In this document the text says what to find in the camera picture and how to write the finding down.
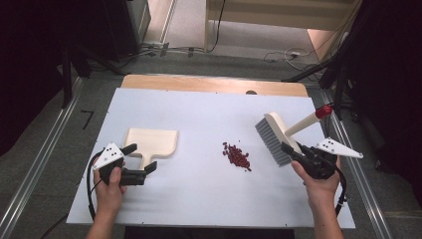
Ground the white table cover board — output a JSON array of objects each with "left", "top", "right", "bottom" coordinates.
[{"left": 66, "top": 87, "right": 356, "bottom": 230}]

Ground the heap of red beans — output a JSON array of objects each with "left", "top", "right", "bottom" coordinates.
[{"left": 222, "top": 141, "right": 253, "bottom": 172}]

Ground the person's right hand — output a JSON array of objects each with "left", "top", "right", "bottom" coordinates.
[{"left": 291, "top": 157, "right": 342, "bottom": 210}]

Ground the cream plastic dustpan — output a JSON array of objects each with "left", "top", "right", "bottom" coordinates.
[{"left": 122, "top": 127, "right": 179, "bottom": 171}]

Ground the dark cabinet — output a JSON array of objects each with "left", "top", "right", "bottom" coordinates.
[{"left": 99, "top": 0, "right": 152, "bottom": 64}]

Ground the light wooden shelf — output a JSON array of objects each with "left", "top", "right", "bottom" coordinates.
[{"left": 203, "top": 0, "right": 363, "bottom": 33}]

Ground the black floor cable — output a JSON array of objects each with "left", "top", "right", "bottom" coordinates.
[{"left": 39, "top": 213, "right": 70, "bottom": 239}]

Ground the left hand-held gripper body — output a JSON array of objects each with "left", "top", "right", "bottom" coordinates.
[{"left": 93, "top": 142, "right": 147, "bottom": 187}]

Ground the dark curtain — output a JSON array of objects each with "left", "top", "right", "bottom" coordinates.
[
  {"left": 344, "top": 0, "right": 422, "bottom": 208},
  {"left": 0, "top": 0, "right": 69, "bottom": 157}
]

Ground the white floor cable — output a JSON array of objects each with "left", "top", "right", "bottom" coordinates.
[{"left": 263, "top": 47, "right": 314, "bottom": 72}]

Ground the aluminium floor rail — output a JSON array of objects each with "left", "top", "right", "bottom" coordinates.
[
  {"left": 319, "top": 89, "right": 394, "bottom": 239},
  {"left": 0, "top": 78, "right": 84, "bottom": 239}
]

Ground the bundle of floor cables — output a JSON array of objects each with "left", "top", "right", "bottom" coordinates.
[{"left": 118, "top": 42, "right": 207, "bottom": 68}]

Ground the black metal stand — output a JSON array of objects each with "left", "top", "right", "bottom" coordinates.
[{"left": 61, "top": 46, "right": 75, "bottom": 110}]

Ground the person's left hand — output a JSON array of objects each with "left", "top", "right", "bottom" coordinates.
[{"left": 93, "top": 166, "right": 127, "bottom": 217}]

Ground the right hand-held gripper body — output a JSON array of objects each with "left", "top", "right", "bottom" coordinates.
[{"left": 293, "top": 137, "right": 364, "bottom": 180}]

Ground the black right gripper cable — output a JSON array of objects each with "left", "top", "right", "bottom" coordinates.
[{"left": 333, "top": 166, "right": 349, "bottom": 217}]

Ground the cream brush with grey bristles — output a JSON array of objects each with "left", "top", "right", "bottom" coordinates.
[{"left": 254, "top": 104, "right": 333, "bottom": 167}]

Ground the black tripod stand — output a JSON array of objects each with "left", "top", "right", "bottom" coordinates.
[{"left": 282, "top": 31, "right": 353, "bottom": 121}]

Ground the black hanging cable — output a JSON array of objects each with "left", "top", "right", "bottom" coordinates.
[{"left": 205, "top": 0, "right": 227, "bottom": 54}]

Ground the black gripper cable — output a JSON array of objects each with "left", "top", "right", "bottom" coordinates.
[
  {"left": 333, "top": 166, "right": 349, "bottom": 217},
  {"left": 87, "top": 151, "right": 101, "bottom": 222}
]

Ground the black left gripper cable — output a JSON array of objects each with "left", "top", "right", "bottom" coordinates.
[{"left": 87, "top": 151, "right": 101, "bottom": 222}]

